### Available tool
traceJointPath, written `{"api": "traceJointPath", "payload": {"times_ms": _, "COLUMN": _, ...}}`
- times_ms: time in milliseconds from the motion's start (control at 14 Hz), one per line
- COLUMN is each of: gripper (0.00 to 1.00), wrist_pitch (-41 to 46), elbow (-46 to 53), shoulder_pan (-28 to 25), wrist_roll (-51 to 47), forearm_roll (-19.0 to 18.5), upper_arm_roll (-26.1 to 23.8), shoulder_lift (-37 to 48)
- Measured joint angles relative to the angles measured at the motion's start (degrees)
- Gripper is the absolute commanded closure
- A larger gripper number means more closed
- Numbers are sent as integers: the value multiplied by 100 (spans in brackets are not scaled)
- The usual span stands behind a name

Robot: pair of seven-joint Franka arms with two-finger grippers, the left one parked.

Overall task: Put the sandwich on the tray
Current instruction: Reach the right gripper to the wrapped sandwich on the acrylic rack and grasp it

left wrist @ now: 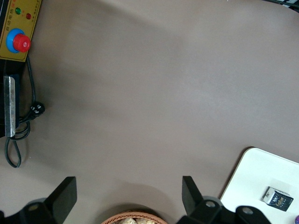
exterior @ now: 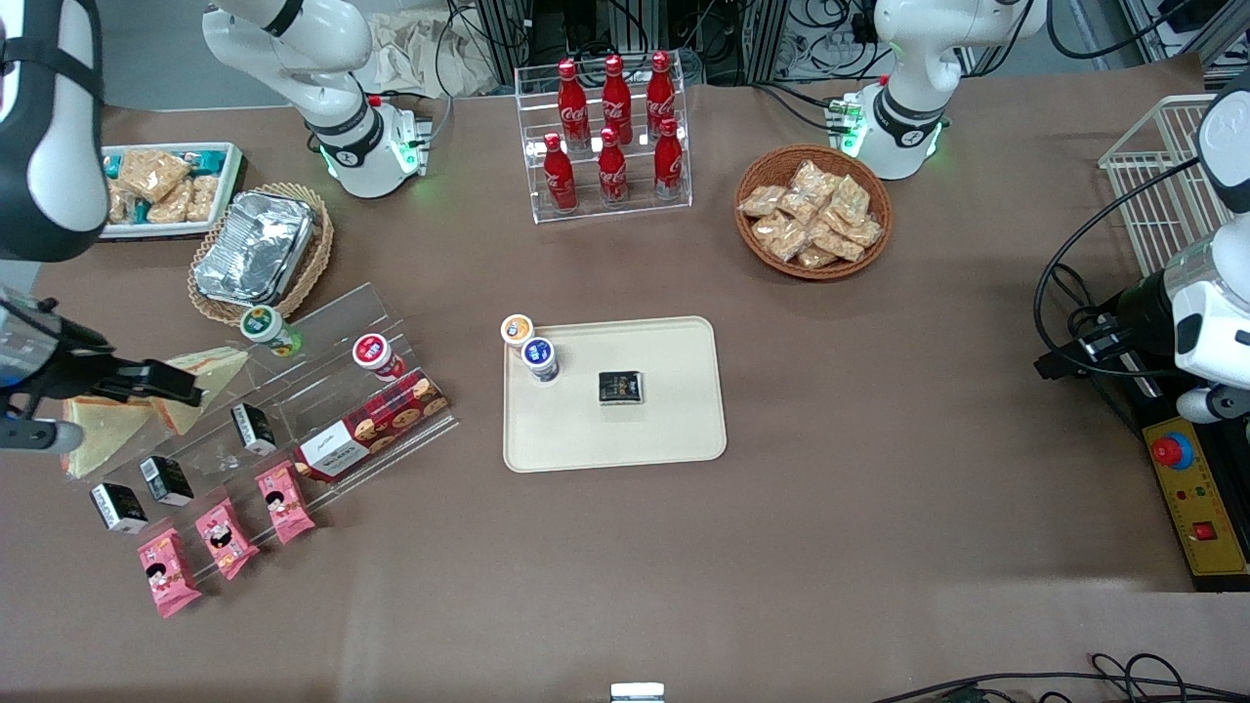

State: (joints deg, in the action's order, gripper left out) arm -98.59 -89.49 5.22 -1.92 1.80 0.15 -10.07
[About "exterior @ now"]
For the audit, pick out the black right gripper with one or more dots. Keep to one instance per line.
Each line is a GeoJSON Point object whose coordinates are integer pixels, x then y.
{"type": "Point", "coordinates": [66, 363]}

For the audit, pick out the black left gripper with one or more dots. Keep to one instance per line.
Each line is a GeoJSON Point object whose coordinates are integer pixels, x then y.
{"type": "Point", "coordinates": [1141, 309]}

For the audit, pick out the triangular sandwich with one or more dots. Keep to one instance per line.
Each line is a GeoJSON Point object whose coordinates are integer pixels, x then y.
{"type": "Point", "coordinates": [213, 369]}
{"type": "Point", "coordinates": [98, 441]}

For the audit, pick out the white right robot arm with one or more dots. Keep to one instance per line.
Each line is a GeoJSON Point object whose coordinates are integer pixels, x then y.
{"type": "Point", "coordinates": [332, 117]}

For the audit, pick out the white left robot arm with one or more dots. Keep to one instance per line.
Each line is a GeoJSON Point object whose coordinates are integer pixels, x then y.
{"type": "Point", "coordinates": [908, 59]}

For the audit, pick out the white rectangular snack tray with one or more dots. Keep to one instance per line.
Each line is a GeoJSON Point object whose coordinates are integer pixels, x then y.
{"type": "Point", "coordinates": [229, 190]}

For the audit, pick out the beige plastic tray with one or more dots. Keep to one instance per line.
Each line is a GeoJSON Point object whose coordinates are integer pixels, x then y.
{"type": "Point", "coordinates": [625, 434]}

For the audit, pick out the small black white box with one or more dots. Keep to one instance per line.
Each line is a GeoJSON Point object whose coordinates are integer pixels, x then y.
{"type": "Point", "coordinates": [166, 480]}
{"type": "Point", "coordinates": [253, 428]}
{"type": "Point", "coordinates": [118, 508]}

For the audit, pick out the green lid cup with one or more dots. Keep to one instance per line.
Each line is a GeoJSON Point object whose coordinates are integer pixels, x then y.
{"type": "Point", "coordinates": [264, 324]}

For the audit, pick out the pink snack pack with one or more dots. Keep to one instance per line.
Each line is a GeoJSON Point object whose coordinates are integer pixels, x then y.
{"type": "Point", "coordinates": [284, 502]}
{"type": "Point", "coordinates": [168, 572]}
{"type": "Point", "coordinates": [227, 538]}

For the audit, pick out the foil container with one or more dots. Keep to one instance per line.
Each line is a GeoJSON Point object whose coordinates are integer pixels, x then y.
{"type": "Point", "coordinates": [254, 246]}

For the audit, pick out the yellow black control box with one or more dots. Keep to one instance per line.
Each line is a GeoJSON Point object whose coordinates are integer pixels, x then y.
{"type": "Point", "coordinates": [1206, 498]}

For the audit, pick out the clear acrylic stepped shelf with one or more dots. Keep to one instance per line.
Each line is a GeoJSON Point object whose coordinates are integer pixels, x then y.
{"type": "Point", "coordinates": [332, 322]}

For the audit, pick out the large rice cracker pack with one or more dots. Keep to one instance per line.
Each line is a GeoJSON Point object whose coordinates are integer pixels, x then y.
{"type": "Point", "coordinates": [153, 174]}

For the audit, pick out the foil containers in basket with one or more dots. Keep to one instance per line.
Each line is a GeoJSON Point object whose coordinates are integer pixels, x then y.
{"type": "Point", "coordinates": [317, 244]}

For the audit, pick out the red lid cup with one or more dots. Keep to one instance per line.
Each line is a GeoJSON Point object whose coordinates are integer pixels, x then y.
{"type": "Point", "coordinates": [373, 351]}

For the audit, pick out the red cookie box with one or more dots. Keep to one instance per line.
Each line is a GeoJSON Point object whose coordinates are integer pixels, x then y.
{"type": "Point", "coordinates": [376, 422]}

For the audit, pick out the clear wrapped cracker pack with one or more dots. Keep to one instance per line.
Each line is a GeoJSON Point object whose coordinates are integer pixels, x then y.
{"type": "Point", "coordinates": [816, 257]}
{"type": "Point", "coordinates": [781, 238]}
{"type": "Point", "coordinates": [837, 242]}
{"type": "Point", "coordinates": [812, 181]}
{"type": "Point", "coordinates": [797, 208]}
{"type": "Point", "coordinates": [762, 201]}
{"type": "Point", "coordinates": [862, 232]}
{"type": "Point", "coordinates": [851, 198]}

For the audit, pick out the round brown wicker basket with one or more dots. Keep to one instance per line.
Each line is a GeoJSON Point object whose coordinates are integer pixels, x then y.
{"type": "Point", "coordinates": [762, 166]}

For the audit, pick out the orange lid cup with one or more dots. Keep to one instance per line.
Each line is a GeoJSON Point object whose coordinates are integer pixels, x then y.
{"type": "Point", "coordinates": [517, 329]}

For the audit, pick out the blue lid cup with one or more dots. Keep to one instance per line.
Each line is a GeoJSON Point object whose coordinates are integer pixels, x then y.
{"type": "Point", "coordinates": [539, 356]}

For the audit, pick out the crumpled beige cloth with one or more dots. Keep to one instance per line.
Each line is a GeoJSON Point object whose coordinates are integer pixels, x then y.
{"type": "Point", "coordinates": [410, 59]}

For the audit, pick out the clear acrylic bottle rack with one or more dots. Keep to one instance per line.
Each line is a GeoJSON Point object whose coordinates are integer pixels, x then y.
{"type": "Point", "coordinates": [674, 200]}

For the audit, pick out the red cola bottle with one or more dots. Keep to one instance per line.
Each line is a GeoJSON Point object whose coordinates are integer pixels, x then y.
{"type": "Point", "coordinates": [612, 172]}
{"type": "Point", "coordinates": [668, 162]}
{"type": "Point", "coordinates": [660, 95]}
{"type": "Point", "coordinates": [560, 178]}
{"type": "Point", "coordinates": [616, 100]}
{"type": "Point", "coordinates": [572, 105]}

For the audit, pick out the small black box gold print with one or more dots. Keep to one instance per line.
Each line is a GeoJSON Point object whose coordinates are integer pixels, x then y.
{"type": "Point", "coordinates": [621, 388]}

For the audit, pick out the small white device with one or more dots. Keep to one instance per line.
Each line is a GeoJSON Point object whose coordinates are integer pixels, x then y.
{"type": "Point", "coordinates": [637, 693]}

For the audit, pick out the metal equipment rack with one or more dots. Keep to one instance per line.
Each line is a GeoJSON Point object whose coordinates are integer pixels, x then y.
{"type": "Point", "coordinates": [586, 29]}

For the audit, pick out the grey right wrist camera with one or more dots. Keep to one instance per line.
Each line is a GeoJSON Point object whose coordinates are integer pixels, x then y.
{"type": "Point", "coordinates": [44, 435]}

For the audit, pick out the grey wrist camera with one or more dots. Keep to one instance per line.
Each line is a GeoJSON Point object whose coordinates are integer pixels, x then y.
{"type": "Point", "coordinates": [1211, 403]}
{"type": "Point", "coordinates": [44, 435]}

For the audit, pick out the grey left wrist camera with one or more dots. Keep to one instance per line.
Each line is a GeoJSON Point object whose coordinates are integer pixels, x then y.
{"type": "Point", "coordinates": [1211, 403]}

